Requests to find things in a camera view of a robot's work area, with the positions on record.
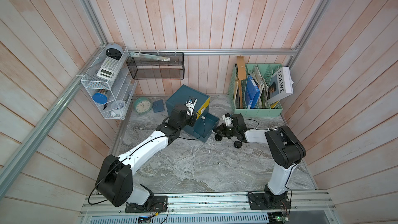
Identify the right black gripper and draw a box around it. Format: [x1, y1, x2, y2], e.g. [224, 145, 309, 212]
[212, 123, 238, 138]

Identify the black earphone case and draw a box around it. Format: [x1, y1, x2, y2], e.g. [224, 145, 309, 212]
[215, 134, 223, 142]
[234, 141, 242, 149]

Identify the teal bottom drawer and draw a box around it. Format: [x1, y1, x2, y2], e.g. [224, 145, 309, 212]
[183, 113, 220, 143]

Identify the yellow top drawer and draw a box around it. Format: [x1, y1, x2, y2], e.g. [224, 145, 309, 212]
[194, 96, 210, 119]

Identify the teal drawer cabinet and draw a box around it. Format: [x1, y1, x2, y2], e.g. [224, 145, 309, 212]
[166, 85, 210, 115]

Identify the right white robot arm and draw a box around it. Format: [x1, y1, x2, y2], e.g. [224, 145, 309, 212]
[213, 114, 306, 211]

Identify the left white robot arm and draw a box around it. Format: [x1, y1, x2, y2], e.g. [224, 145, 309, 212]
[93, 101, 200, 212]

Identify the small blue notebook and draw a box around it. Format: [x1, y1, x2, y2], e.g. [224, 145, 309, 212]
[152, 100, 165, 113]

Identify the blue folder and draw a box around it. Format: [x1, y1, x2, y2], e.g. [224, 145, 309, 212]
[245, 75, 260, 109]

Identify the green round alarm clock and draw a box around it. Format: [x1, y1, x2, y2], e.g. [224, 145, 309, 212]
[133, 97, 152, 114]

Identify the green file organizer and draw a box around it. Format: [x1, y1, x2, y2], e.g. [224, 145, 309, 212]
[228, 64, 283, 118]

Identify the white ruler strip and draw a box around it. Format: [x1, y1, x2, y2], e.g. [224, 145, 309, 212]
[129, 52, 171, 62]

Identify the black mesh basket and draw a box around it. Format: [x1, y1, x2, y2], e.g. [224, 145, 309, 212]
[126, 51, 185, 80]

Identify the white mug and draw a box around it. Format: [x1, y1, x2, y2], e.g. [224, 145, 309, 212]
[110, 100, 126, 118]

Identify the white Loewe book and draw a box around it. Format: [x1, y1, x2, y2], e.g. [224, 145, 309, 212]
[267, 66, 294, 105]

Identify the blue round lid jar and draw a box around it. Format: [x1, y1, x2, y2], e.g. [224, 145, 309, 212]
[92, 89, 108, 104]

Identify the white calculator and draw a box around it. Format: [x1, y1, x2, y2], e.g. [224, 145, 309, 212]
[96, 57, 122, 81]

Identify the grey round speaker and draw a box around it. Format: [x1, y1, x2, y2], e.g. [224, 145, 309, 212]
[105, 44, 123, 60]

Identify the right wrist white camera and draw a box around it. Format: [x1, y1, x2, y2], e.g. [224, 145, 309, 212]
[222, 113, 233, 127]

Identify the wrist white camera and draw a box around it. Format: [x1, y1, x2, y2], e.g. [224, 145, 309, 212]
[185, 96, 197, 116]
[222, 113, 233, 127]

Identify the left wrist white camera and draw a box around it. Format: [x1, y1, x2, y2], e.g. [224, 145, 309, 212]
[185, 96, 197, 116]

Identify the white wire shelf rack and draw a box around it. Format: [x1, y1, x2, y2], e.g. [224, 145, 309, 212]
[81, 46, 137, 120]

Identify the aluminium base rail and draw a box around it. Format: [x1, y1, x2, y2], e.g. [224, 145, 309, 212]
[78, 190, 339, 224]

